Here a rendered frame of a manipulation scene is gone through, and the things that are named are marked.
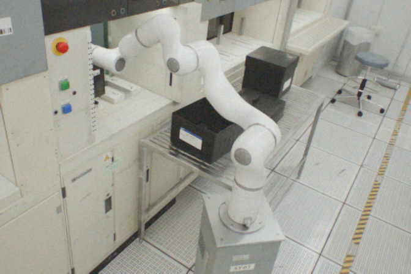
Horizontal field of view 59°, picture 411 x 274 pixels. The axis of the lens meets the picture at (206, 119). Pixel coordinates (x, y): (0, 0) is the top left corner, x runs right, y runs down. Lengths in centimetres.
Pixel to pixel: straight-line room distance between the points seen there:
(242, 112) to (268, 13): 203
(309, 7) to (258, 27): 150
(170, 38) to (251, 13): 206
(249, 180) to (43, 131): 78
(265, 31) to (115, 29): 150
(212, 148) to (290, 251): 106
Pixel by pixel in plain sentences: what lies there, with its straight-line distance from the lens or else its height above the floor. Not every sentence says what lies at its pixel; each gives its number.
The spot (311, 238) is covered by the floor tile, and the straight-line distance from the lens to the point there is 265.
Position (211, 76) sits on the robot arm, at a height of 131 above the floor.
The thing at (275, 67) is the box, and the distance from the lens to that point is 239.
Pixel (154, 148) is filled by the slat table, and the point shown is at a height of 76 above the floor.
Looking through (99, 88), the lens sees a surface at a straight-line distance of 187.
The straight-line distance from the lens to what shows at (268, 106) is 216.
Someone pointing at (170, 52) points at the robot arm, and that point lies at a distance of 126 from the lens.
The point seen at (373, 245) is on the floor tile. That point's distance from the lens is 281.
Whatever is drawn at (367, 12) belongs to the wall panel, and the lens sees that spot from 573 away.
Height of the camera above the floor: 183
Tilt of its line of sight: 30 degrees down
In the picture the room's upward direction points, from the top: 7 degrees clockwise
